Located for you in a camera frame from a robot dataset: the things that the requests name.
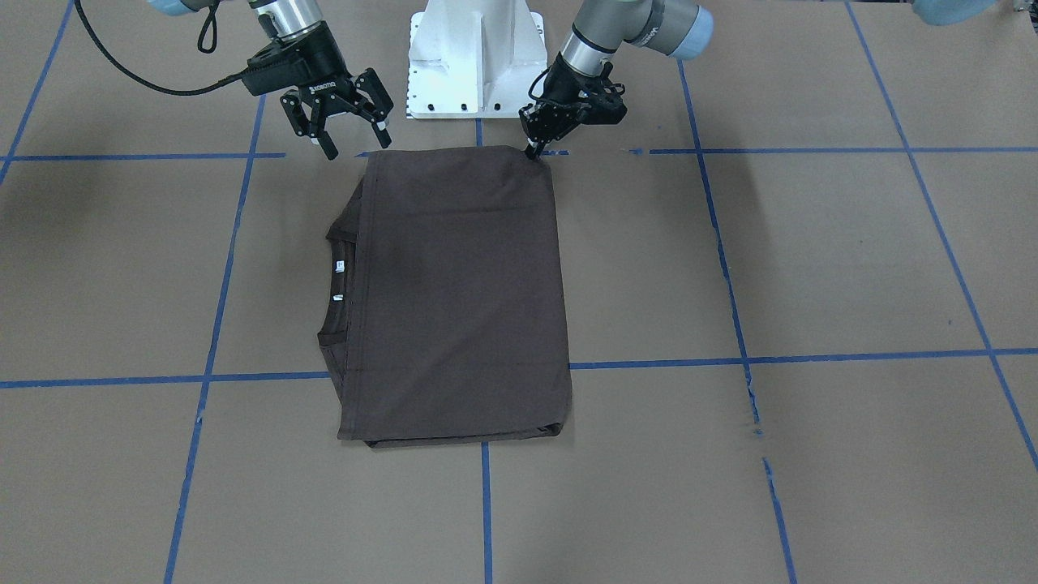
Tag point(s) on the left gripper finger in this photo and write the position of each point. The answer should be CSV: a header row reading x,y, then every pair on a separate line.
x,y
535,148

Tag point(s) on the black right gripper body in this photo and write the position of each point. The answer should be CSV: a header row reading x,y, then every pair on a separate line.
x,y
319,55

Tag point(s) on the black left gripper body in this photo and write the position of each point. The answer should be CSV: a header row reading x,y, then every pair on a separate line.
x,y
567,87

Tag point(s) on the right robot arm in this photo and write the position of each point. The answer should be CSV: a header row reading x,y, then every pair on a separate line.
x,y
277,18

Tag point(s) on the white camera pedestal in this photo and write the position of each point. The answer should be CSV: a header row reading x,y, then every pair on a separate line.
x,y
473,59

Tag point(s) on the brown t-shirt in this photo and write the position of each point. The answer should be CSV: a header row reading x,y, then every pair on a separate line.
x,y
446,321

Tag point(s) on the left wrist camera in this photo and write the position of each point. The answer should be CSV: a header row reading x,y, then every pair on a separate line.
x,y
600,102

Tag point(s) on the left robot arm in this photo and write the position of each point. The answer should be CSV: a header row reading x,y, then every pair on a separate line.
x,y
677,29

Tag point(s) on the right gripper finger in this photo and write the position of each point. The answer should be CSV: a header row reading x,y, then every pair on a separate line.
x,y
374,104
309,119

